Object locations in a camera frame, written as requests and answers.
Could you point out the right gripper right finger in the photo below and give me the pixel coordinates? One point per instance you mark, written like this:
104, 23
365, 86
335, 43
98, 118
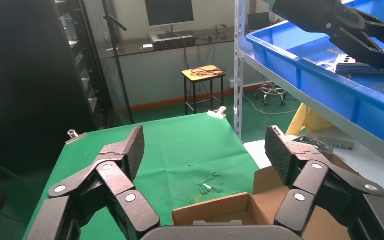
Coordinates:
308, 175

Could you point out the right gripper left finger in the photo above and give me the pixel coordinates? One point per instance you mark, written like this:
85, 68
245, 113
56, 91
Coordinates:
119, 185

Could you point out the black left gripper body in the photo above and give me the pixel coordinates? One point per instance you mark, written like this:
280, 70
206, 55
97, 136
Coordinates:
311, 13

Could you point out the metal IO shield plate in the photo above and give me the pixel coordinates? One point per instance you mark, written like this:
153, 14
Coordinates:
346, 60

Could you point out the blue plastic tray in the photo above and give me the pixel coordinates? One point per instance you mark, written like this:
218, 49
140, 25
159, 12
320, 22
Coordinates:
311, 76

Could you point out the brown cardboard box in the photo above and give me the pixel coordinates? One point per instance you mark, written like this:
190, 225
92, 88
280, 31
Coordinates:
228, 205

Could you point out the stack of metal plates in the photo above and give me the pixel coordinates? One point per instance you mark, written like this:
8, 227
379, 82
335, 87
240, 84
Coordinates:
361, 69

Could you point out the yellow plastic bag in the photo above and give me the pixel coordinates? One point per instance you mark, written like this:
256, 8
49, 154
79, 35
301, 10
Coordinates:
308, 121

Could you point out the white metal shelf rack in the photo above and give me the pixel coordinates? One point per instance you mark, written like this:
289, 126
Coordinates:
240, 66

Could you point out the chrome swivel chair base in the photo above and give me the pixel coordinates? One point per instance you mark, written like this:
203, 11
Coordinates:
271, 92

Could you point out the black stand pole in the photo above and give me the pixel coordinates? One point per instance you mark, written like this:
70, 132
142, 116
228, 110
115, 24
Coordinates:
119, 66

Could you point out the wooden top metal stool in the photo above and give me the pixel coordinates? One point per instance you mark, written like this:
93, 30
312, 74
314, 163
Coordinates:
198, 74

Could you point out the black equipment cabinet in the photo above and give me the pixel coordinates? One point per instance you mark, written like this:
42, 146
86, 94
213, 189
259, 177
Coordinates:
29, 82

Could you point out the black rack device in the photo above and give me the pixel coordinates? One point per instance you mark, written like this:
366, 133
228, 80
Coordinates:
173, 41

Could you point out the dark glass desk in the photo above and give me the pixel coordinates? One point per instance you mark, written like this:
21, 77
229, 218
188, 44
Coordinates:
139, 46

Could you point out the black computer monitor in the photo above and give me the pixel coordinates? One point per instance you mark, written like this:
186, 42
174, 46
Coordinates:
168, 11

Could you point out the flat grey metal frame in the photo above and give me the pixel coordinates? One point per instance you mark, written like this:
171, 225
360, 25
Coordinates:
311, 144

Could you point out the grey stamped metal bracket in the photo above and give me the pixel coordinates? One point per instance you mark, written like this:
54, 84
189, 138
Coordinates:
337, 143

